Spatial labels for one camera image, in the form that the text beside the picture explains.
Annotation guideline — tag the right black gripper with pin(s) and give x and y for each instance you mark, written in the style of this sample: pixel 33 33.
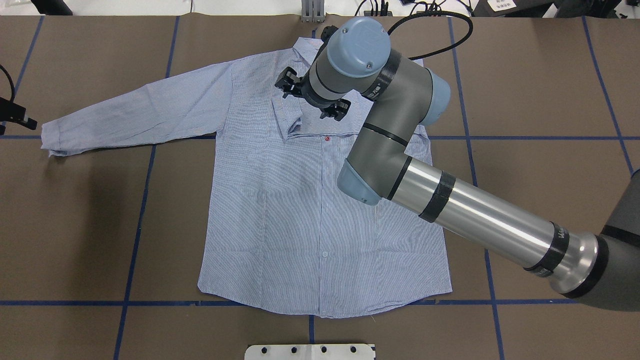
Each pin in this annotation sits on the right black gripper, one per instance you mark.
pixel 289 83

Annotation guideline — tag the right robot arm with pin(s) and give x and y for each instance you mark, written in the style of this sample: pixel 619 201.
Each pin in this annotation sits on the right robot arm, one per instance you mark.
pixel 599 270

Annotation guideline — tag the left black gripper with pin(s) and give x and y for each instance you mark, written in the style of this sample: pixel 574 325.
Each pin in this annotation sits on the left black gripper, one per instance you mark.
pixel 31 123

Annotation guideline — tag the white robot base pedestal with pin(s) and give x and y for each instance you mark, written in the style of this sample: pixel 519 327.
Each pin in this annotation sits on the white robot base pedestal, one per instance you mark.
pixel 331 351

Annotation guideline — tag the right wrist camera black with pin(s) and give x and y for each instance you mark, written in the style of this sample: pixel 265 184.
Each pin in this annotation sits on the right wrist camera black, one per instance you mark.
pixel 289 83

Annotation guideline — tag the aluminium frame post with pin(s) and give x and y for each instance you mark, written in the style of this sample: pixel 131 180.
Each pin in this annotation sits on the aluminium frame post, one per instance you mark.
pixel 313 11

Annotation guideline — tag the light blue striped shirt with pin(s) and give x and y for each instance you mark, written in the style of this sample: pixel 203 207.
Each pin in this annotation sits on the light blue striped shirt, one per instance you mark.
pixel 281 236

